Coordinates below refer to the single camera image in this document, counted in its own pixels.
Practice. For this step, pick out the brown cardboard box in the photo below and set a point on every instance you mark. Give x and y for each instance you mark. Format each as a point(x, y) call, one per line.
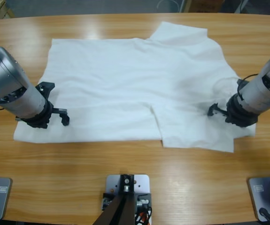
point(205, 5)

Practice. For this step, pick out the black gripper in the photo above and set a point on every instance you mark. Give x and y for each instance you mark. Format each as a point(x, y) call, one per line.
point(239, 116)
point(40, 118)

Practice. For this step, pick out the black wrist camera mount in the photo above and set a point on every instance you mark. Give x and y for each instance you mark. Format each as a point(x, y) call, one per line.
point(239, 82)
point(45, 86)

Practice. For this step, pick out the white T-shirt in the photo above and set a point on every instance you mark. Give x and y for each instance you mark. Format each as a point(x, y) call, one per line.
point(125, 89)

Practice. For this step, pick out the white mount block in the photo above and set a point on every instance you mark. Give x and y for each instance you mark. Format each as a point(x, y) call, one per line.
point(141, 182)

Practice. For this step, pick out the black clamp bracket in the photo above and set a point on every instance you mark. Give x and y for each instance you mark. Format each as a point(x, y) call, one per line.
point(145, 195)

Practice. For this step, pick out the light wooden plank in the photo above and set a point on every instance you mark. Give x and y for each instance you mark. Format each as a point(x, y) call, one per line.
point(187, 5)

